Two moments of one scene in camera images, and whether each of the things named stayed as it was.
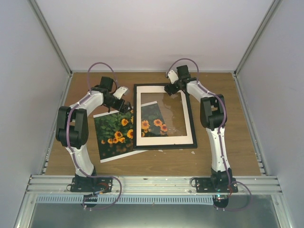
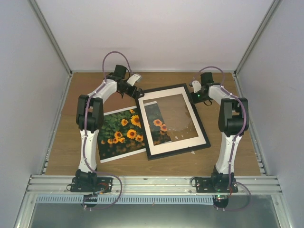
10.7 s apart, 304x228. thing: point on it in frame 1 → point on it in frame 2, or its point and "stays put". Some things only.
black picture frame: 190,119 → 176,152
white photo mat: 160,141 → 174,145
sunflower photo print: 114,131 stays put
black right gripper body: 169,88 → 202,98
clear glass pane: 162,115 stays put
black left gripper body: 118,106 → 132,92
